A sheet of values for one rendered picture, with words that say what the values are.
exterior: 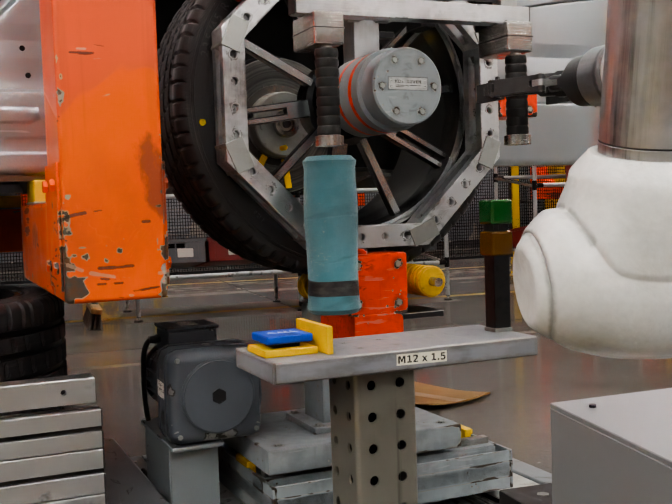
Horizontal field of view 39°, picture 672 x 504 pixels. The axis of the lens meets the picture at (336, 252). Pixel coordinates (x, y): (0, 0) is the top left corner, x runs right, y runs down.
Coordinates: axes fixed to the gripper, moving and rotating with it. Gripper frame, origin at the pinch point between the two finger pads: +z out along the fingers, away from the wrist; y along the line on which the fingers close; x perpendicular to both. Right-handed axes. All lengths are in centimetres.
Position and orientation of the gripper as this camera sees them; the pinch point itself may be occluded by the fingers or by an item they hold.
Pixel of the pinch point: (517, 94)
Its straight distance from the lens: 161.1
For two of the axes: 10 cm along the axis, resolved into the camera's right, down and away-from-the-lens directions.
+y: 9.2, -0.5, 4.0
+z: -4.0, -0.4, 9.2
